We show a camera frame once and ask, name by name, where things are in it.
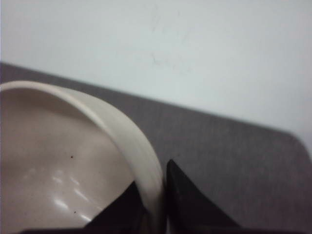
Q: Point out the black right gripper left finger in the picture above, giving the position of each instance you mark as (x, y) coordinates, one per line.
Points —
(123, 216)

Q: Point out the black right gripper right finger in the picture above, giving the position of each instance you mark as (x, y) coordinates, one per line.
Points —
(189, 210)

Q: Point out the beige ribbed bowl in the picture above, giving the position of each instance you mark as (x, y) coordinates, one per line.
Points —
(65, 156)

